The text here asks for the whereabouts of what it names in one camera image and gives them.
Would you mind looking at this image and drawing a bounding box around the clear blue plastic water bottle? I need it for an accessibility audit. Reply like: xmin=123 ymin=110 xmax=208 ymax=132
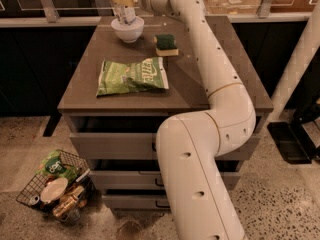
xmin=111 ymin=0 xmax=136 ymax=25

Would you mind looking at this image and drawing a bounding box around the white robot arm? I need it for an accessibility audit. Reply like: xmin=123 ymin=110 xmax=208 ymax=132
xmin=113 ymin=0 xmax=256 ymax=240

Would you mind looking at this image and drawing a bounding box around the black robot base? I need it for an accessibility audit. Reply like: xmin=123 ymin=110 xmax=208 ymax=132
xmin=267 ymin=100 xmax=320 ymax=164

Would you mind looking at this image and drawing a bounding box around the white ceramic bowl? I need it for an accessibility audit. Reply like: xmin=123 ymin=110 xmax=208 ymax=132
xmin=111 ymin=17 xmax=144 ymax=43

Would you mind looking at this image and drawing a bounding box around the white bowl in basket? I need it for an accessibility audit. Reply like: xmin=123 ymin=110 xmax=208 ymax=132
xmin=40 ymin=178 xmax=68 ymax=203

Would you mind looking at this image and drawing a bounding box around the green yellow sponge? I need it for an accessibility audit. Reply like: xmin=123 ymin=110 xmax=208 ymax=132
xmin=154 ymin=34 xmax=179 ymax=56

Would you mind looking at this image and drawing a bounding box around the green chip bag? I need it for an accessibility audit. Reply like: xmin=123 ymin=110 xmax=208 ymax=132
xmin=96 ymin=57 xmax=169 ymax=97

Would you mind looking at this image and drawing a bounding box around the grey drawer cabinet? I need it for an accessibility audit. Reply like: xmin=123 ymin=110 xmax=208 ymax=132
xmin=57 ymin=15 xmax=274 ymax=215

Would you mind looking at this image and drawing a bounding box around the top grey drawer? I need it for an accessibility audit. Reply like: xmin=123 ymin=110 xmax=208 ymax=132
xmin=69 ymin=112 xmax=255 ymax=160

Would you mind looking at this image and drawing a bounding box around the grey drawer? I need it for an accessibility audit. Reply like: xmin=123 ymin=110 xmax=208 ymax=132
xmin=69 ymin=112 xmax=255 ymax=160
xmin=102 ymin=189 xmax=170 ymax=210
xmin=89 ymin=159 xmax=242 ymax=191

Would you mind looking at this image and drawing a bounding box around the middle grey drawer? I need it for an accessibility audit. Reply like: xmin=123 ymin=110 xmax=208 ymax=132
xmin=89 ymin=159 xmax=242 ymax=191

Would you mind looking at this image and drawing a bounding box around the green snack bag in basket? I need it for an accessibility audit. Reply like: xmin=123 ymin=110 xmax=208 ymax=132
xmin=36 ymin=150 xmax=77 ymax=182

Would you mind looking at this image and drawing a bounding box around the bottom grey drawer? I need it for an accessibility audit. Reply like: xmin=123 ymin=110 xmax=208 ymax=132
xmin=102 ymin=189 xmax=170 ymax=210

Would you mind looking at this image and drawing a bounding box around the gold packet in basket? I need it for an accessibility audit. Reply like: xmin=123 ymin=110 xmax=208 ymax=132
xmin=53 ymin=195 xmax=78 ymax=218

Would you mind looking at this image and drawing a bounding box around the silver can in basket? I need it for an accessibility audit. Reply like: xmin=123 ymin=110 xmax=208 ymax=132
xmin=28 ymin=195 xmax=41 ymax=207

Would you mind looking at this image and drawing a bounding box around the black wire basket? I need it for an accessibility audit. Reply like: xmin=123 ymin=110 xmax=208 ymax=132
xmin=16 ymin=150 xmax=95 ymax=225

